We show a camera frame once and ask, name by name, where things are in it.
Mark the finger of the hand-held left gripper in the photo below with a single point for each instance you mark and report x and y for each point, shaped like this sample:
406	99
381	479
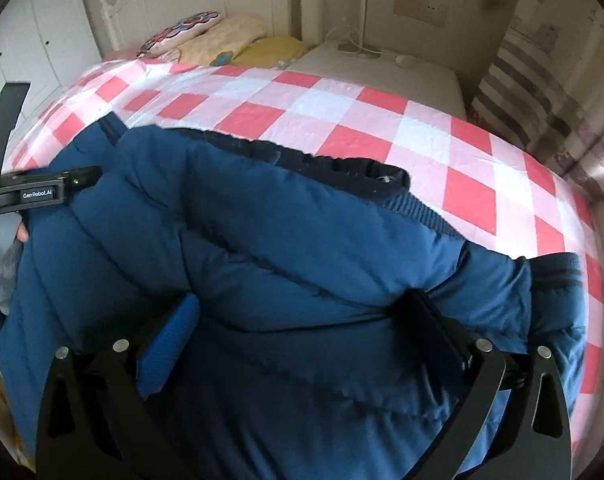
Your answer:
7	120

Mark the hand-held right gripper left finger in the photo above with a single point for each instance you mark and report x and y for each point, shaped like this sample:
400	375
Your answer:
167	345

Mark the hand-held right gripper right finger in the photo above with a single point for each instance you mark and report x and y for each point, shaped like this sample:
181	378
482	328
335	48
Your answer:
439	335

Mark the blue quilted jacket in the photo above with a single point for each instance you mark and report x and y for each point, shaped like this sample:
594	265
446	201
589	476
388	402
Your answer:
282	260

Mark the person's left hand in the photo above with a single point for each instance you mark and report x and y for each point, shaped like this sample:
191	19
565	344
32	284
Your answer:
22	233

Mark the white wardrobe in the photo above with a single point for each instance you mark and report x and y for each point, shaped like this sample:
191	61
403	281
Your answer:
42	35

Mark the yellow floral bedsheet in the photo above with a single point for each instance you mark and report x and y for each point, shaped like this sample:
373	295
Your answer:
2	400

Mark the patterned round pillow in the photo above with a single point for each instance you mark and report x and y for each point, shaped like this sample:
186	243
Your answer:
182	32

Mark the pink white checked quilt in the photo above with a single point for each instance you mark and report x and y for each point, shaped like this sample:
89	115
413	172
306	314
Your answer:
381	120

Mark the cream pillow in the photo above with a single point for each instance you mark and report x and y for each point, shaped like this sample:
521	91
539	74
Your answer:
232	35

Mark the white nightstand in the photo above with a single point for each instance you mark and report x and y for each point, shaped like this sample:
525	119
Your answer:
381	85

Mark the printed curtain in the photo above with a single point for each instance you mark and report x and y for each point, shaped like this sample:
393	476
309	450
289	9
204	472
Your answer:
531	85

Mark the yellow pillow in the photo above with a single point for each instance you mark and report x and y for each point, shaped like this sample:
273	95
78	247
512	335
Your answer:
272	52

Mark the white lamp stand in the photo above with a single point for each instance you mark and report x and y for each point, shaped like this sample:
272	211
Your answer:
362	5

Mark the wall socket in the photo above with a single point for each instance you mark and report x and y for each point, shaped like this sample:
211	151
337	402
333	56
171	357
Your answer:
419	9

